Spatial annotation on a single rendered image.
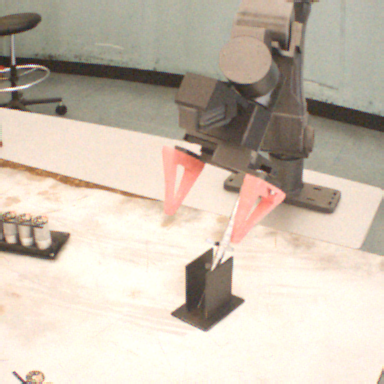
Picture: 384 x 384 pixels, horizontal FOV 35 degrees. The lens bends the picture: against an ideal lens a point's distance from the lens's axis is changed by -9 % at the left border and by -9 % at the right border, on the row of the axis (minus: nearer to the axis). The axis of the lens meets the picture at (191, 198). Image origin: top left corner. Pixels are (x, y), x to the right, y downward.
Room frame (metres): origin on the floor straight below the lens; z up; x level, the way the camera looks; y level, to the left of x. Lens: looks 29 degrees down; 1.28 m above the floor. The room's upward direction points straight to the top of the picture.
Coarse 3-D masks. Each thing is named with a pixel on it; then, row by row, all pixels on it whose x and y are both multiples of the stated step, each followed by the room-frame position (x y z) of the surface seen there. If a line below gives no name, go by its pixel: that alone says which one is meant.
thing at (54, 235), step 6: (54, 234) 0.82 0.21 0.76; (60, 234) 0.82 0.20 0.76; (60, 240) 0.80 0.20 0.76; (66, 240) 0.80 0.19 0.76; (60, 246) 0.78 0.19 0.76; (12, 252) 0.77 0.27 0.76; (18, 252) 0.76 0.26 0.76; (24, 252) 0.76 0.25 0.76; (54, 252) 0.77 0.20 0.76; (42, 258) 0.76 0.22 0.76; (48, 258) 0.75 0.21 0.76; (54, 258) 0.75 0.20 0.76
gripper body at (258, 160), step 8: (184, 136) 0.69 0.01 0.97; (192, 136) 0.69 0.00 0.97; (200, 136) 0.68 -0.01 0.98; (208, 136) 0.68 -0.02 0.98; (192, 144) 0.70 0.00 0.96; (200, 144) 0.68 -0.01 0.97; (208, 144) 0.68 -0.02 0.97; (216, 144) 0.67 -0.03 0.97; (224, 144) 0.66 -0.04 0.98; (232, 144) 0.65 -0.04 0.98; (248, 152) 0.64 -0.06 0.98; (256, 152) 0.64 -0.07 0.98; (256, 160) 0.63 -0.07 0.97; (264, 160) 0.65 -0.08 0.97; (264, 168) 0.67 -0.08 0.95; (272, 168) 0.66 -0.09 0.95; (272, 176) 0.67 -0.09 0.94
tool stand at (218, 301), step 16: (208, 240) 0.67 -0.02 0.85; (208, 256) 0.68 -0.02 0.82; (192, 272) 0.65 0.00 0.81; (208, 272) 0.63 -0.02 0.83; (224, 272) 0.65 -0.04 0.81; (192, 288) 0.65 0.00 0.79; (208, 288) 0.63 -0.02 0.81; (224, 288) 0.65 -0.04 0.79; (192, 304) 0.65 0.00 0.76; (208, 304) 0.63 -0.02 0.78; (224, 304) 0.66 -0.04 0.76; (240, 304) 0.66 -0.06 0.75; (192, 320) 0.63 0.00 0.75; (208, 320) 0.63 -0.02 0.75
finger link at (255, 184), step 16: (224, 160) 0.64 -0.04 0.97; (240, 160) 0.63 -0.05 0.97; (256, 176) 0.61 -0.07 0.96; (256, 192) 0.61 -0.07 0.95; (272, 192) 0.63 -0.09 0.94; (240, 208) 0.61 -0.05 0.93; (256, 208) 0.64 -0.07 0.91; (272, 208) 0.64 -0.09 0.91; (240, 224) 0.61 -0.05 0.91; (240, 240) 0.61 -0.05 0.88
